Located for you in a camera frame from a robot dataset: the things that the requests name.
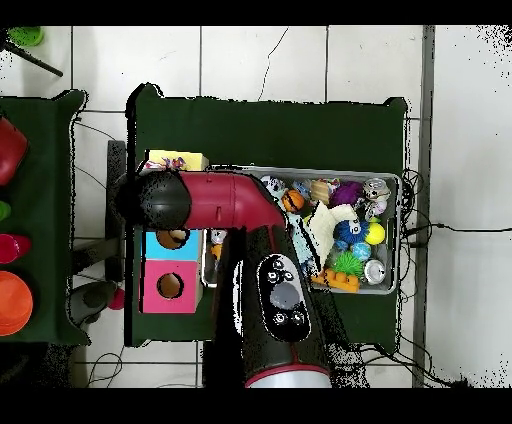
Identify colourful patterned cloth scrunchie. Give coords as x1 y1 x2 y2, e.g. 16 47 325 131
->
142 156 189 172

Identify silver mesh bin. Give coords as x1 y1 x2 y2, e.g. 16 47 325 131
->
201 164 402 296

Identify wooden box with three holes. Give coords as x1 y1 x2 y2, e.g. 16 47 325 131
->
137 149 210 315

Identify black and white soccer ball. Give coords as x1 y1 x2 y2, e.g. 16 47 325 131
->
259 175 286 197

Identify small orange basketball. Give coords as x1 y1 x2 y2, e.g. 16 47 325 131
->
281 189 306 213

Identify mint green cloth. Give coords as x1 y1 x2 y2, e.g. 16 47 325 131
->
285 211 321 277

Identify cream cloth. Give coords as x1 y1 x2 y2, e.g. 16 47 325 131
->
305 201 360 269

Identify dark green table cloth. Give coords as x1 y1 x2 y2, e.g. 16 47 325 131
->
0 89 92 348
124 83 409 348

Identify purple spiky ball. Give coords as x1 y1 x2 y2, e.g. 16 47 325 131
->
329 180 364 207

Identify long orange toy brick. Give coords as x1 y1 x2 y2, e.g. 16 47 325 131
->
310 267 361 294

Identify black metal stand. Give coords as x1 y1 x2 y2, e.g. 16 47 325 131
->
105 139 128 283

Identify grey rounded device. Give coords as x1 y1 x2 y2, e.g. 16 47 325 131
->
69 279 118 326

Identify pink cup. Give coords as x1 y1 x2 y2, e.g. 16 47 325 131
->
0 233 33 265

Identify red rounded container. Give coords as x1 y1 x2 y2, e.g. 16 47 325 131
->
0 117 30 187

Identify orange round disc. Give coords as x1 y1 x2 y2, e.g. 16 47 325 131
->
0 270 34 337

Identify black rod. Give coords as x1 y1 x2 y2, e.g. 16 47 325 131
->
0 38 64 78

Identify green round object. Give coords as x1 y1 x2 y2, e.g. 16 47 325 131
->
7 26 45 48

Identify black cable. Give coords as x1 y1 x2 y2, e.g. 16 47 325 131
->
403 221 512 234

